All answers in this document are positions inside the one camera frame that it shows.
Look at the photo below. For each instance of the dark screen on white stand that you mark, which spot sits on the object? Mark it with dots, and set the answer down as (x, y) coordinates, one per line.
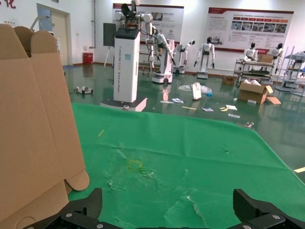
(109, 34)

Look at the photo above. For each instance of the white paper strip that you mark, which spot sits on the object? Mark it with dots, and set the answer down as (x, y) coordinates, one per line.
(166, 102)

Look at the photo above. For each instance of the blue glove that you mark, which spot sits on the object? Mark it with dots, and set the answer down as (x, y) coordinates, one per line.
(209, 94)

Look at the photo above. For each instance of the metal workshop trolley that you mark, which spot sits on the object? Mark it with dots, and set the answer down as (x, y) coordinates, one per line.
(255, 74)

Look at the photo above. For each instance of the small white box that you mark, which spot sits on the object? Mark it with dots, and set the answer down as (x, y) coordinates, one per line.
(252, 102)

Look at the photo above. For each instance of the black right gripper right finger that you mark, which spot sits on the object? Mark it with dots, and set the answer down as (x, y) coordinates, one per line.
(252, 207)

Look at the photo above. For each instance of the small shipping carton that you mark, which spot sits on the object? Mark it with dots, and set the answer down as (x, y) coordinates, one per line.
(228, 80)

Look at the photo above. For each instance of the wall poster board with photos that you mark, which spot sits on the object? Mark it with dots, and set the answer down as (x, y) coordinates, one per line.
(171, 23)

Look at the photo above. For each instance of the white wall pipe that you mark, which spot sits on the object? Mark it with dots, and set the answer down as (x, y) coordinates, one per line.
(93, 23)

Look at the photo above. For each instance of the red fire equipment box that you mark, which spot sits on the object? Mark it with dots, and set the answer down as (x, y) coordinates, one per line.
(87, 58)

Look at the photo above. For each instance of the white sheet with yellow pieces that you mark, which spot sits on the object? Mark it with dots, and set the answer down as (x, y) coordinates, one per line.
(231, 107)

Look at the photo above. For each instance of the blue and white leaflet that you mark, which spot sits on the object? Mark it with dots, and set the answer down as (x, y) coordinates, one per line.
(207, 109)
(177, 100)

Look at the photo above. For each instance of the wide red-framed wall poster board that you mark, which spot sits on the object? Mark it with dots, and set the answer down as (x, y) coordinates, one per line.
(250, 26)

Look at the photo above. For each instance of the slim white box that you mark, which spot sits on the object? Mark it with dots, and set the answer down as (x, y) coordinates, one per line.
(234, 115)

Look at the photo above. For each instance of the long yellow strip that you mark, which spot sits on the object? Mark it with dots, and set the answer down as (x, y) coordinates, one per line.
(189, 107)

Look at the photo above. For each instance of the white paper bag red print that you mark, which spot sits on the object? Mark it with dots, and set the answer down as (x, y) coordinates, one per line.
(196, 91)

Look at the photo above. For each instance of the grey metal shelf rack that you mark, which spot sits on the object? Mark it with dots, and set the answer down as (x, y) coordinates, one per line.
(291, 83)

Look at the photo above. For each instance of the beige door with frame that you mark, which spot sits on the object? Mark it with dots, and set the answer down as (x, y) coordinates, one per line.
(63, 31)

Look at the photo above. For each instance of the clear plastic bag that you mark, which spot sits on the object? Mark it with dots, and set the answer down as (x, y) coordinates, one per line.
(184, 87)

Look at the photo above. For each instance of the closed shipping carton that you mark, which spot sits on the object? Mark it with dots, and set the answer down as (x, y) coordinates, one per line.
(265, 59)

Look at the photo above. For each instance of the white tower robot with arms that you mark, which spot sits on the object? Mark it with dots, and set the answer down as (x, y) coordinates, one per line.
(126, 66)

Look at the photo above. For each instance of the open shipping carton with flaps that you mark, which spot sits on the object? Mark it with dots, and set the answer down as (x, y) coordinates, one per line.
(250, 94)

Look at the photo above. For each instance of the white wheeled humanoid robot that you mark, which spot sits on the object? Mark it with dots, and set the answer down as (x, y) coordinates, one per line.
(166, 69)

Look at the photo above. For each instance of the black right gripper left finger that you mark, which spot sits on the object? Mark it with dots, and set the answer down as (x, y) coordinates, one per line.
(90, 202)

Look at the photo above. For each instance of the metal table clamp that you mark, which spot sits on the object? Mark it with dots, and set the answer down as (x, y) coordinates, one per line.
(126, 107)
(249, 125)

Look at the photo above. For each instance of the green tablecloth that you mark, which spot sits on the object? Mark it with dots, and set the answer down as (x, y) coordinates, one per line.
(178, 155)

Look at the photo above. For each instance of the small yellow tape strip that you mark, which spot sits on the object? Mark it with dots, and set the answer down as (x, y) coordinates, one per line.
(101, 133)

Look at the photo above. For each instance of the brown corrugated cardboard box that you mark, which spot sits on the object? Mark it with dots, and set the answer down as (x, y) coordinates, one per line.
(35, 119)

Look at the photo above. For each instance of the white and black floor device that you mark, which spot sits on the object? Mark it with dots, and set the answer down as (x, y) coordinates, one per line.
(84, 90)

